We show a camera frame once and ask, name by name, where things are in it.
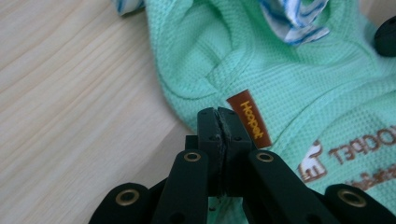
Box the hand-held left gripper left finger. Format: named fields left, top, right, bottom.
left=185, top=106, right=226, bottom=198

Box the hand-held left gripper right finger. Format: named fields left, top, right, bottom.
left=217, top=106, right=258, bottom=198

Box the mint green pet garment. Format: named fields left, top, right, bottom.
left=113, top=0, right=396, bottom=224

